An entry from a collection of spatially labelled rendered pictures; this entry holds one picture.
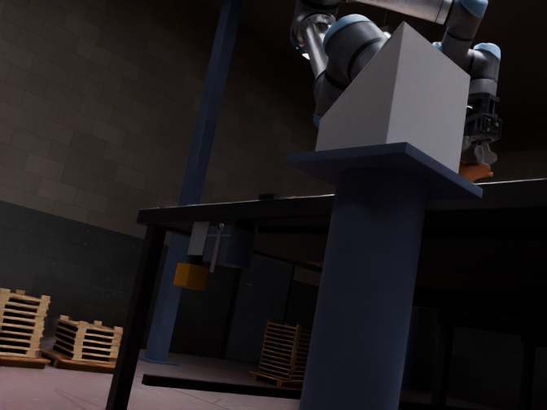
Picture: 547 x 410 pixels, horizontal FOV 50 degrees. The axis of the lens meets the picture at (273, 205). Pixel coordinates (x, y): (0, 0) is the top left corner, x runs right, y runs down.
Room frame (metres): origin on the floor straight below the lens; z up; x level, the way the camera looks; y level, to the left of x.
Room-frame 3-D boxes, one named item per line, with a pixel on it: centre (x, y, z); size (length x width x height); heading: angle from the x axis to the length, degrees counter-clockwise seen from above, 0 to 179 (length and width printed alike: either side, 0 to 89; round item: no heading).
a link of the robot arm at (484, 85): (1.51, -0.51, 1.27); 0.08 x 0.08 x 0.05
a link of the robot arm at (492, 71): (1.51, -0.50, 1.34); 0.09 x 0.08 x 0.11; 92
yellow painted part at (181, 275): (2.09, 0.24, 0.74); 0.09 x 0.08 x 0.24; 37
